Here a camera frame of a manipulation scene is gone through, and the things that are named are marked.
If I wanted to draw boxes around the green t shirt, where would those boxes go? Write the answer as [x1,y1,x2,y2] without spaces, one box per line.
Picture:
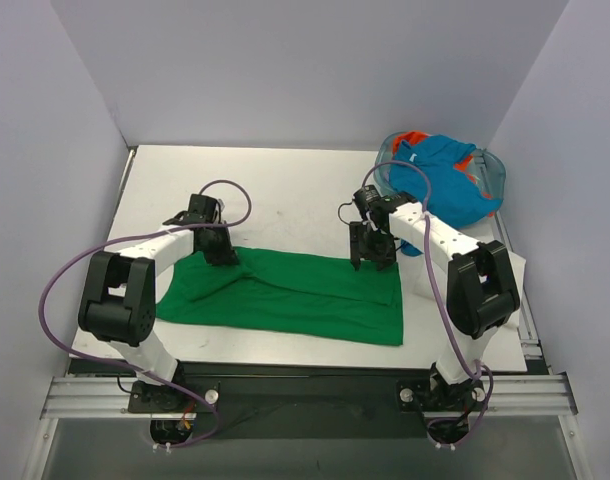
[156,247,404,347]

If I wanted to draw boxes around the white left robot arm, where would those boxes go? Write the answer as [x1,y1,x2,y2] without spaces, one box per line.
[78,194,239,412]

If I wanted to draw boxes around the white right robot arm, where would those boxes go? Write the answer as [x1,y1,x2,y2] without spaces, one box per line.
[349,185,520,408]

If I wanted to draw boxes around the white cloth sheet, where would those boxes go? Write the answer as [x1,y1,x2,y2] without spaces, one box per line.
[412,252,526,330]

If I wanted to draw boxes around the blue t shirt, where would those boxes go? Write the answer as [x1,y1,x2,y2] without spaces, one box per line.
[387,134,501,259]

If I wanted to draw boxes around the orange t shirt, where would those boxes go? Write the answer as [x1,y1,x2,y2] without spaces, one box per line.
[390,130,498,217]

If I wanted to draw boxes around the clear blue plastic bin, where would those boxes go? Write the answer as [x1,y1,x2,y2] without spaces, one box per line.
[375,131,506,200]

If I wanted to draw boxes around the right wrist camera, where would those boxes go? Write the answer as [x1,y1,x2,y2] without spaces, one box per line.
[353,185,381,210]

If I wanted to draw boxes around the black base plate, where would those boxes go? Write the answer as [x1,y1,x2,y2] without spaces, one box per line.
[127,363,491,446]

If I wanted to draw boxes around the aluminium frame rail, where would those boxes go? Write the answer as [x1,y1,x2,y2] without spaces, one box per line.
[39,144,579,420]

